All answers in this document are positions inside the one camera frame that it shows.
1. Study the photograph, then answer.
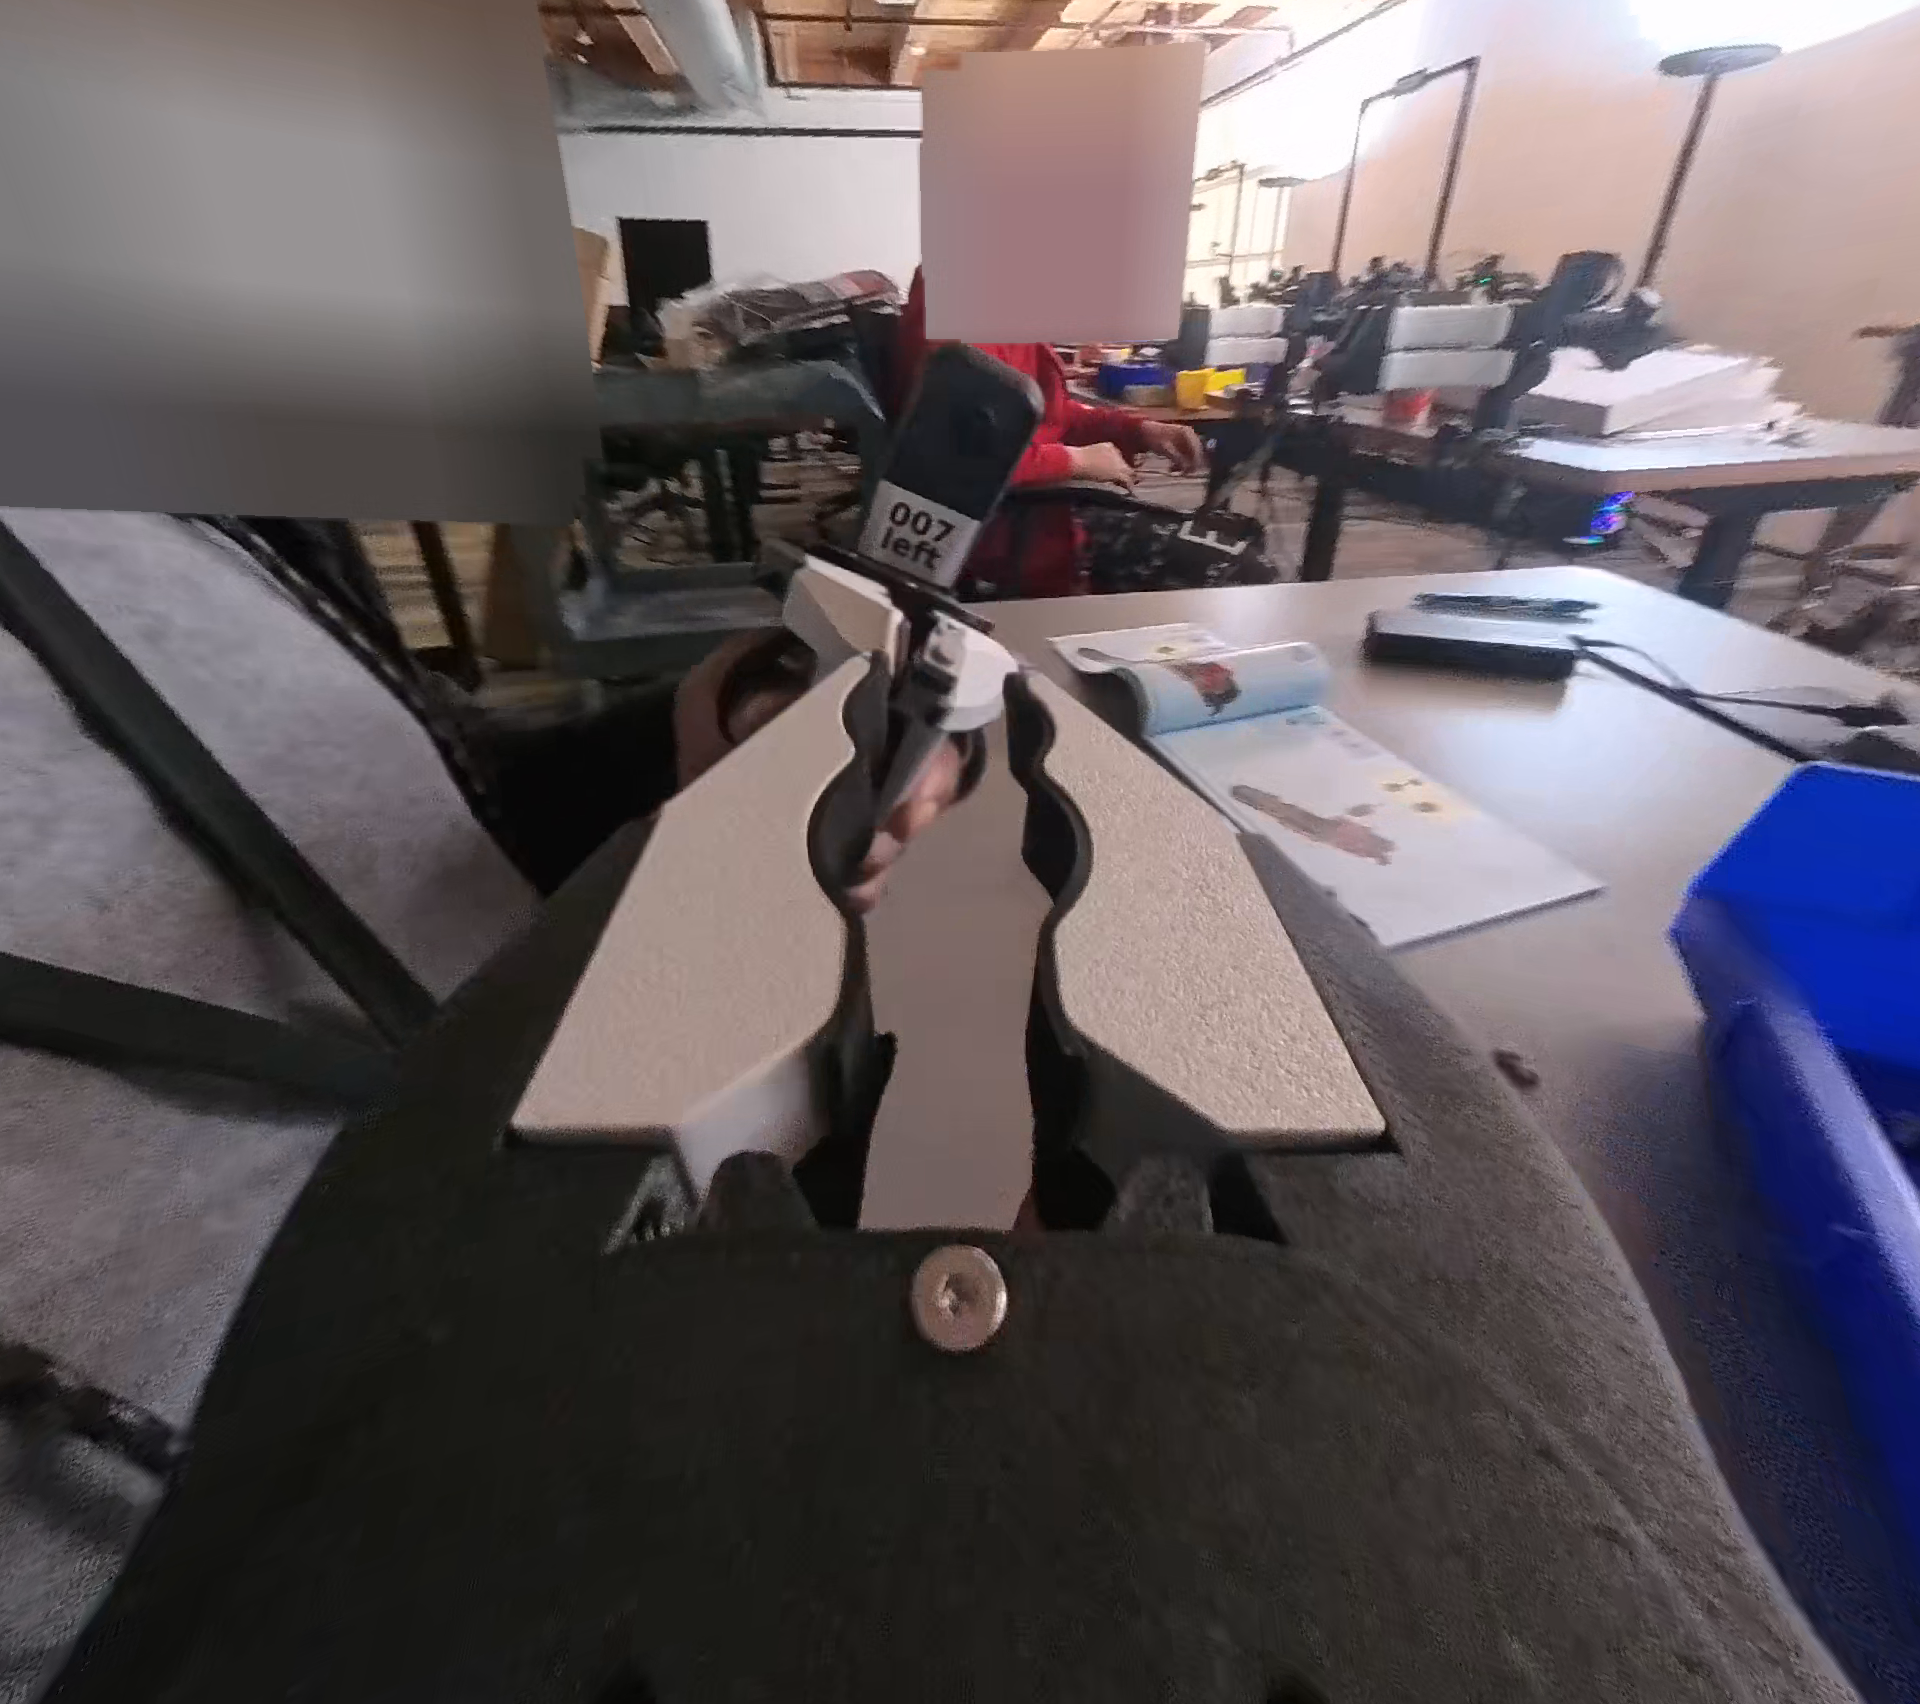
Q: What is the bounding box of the black monitor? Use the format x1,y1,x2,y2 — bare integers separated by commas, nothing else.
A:
618,217,715,315

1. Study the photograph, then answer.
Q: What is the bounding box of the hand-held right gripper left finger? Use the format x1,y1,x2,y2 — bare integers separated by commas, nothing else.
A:
510,658,903,1230

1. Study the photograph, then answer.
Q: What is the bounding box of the blue plastic bin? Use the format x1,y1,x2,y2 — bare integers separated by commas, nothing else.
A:
1669,759,1920,1692

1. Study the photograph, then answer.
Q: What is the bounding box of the person's left hand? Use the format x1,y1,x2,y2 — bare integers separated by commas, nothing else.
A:
672,629,989,914

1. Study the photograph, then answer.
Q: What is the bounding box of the stack of white boxes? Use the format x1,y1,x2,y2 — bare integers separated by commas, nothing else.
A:
1512,347,1803,442

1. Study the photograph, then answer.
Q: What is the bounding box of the black printed lanyard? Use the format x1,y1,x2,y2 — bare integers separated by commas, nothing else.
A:
0,1341,186,1471

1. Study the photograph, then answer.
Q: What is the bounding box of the black floor lamp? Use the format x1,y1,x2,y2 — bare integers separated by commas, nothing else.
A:
1642,42,1784,304

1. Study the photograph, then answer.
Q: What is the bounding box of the long wooden table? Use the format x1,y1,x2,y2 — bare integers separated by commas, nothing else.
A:
1327,410,1920,588

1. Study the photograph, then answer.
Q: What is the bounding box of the open instruction booklet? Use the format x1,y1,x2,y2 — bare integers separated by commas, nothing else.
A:
1047,624,1609,955

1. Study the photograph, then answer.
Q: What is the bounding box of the black power bank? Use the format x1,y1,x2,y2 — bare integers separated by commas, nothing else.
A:
1362,608,1581,684

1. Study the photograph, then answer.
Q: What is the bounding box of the black cable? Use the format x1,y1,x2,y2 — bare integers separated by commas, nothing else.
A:
1573,637,1920,763

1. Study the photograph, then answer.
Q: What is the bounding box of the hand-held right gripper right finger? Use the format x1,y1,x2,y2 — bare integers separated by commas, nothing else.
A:
1002,668,1389,1230

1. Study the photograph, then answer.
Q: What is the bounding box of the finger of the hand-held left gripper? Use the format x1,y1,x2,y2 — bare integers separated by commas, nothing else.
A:
952,631,1026,734
782,557,914,694

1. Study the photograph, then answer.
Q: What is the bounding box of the black harness strap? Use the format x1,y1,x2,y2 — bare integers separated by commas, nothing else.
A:
0,526,441,1038
0,951,396,1110

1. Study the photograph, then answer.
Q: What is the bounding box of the black metal stand frame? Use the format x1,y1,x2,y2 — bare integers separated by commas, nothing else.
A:
1346,56,1485,289

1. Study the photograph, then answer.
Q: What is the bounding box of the person's grey sweatshirt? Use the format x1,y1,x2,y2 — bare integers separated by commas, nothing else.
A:
0,510,543,1704

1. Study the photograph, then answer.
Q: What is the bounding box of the grey metal table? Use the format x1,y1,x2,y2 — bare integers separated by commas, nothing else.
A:
592,360,890,642

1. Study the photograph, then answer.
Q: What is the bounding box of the cardboard box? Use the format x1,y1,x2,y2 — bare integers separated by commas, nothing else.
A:
575,227,631,365

